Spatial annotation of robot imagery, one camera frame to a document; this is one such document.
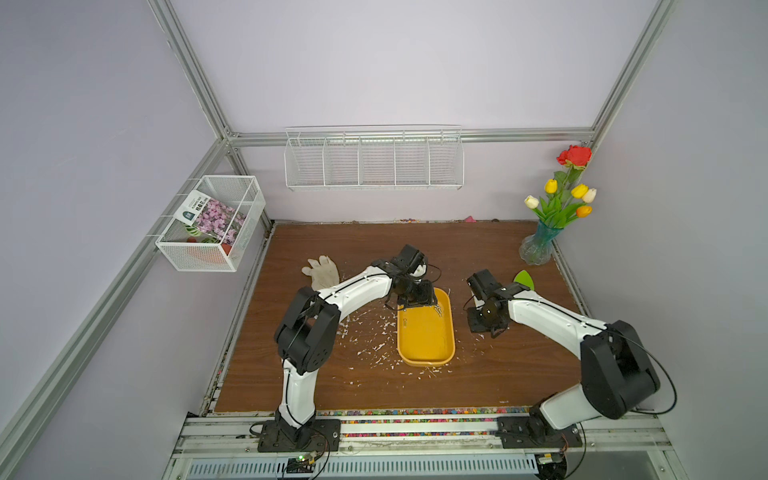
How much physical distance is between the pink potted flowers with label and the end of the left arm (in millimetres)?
399

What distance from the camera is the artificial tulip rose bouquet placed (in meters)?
0.90

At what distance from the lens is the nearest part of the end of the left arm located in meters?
0.69

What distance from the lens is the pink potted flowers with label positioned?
2.37 ft

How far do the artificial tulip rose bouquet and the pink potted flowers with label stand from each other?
0.86 metres

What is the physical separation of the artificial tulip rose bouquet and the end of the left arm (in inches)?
16.0

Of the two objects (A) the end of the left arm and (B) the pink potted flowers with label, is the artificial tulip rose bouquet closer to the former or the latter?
(A) the end of the left arm

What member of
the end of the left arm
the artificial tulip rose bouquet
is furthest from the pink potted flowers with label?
the artificial tulip rose bouquet
